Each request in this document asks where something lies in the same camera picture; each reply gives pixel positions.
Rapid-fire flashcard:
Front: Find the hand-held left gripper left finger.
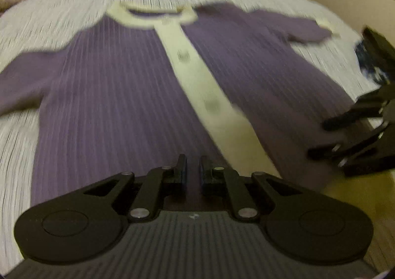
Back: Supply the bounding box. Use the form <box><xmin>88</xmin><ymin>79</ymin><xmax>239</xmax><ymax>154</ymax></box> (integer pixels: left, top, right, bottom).
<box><xmin>83</xmin><ymin>154</ymin><xmax>188</xmax><ymax>223</ymax></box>

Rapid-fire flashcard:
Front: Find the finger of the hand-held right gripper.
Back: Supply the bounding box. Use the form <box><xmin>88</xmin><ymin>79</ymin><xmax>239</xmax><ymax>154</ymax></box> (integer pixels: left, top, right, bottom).
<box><xmin>322</xmin><ymin>108</ymin><xmax>387</xmax><ymax>132</ymax></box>
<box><xmin>308</xmin><ymin>130</ymin><xmax>389</xmax><ymax>161</ymax></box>

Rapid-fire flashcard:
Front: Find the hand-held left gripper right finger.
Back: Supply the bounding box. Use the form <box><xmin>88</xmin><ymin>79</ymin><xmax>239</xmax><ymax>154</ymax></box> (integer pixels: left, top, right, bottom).
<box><xmin>200</xmin><ymin>155</ymin><xmax>304</xmax><ymax>223</ymax></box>

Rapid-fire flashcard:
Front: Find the purple knit cardigan cream trim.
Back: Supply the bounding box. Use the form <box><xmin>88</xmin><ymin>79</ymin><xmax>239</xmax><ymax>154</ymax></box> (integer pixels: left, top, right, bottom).
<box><xmin>0</xmin><ymin>1</ymin><xmax>365</xmax><ymax>206</ymax></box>

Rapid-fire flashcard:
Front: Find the dark patterned cloth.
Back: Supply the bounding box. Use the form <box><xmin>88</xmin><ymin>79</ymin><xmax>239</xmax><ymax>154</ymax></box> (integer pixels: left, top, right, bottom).
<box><xmin>354</xmin><ymin>26</ymin><xmax>395</xmax><ymax>86</ymax></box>

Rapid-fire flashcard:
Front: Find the bed with striped grey sheet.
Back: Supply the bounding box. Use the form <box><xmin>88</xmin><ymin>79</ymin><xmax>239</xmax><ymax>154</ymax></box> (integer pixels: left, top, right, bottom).
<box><xmin>0</xmin><ymin>0</ymin><xmax>381</xmax><ymax>271</ymax></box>

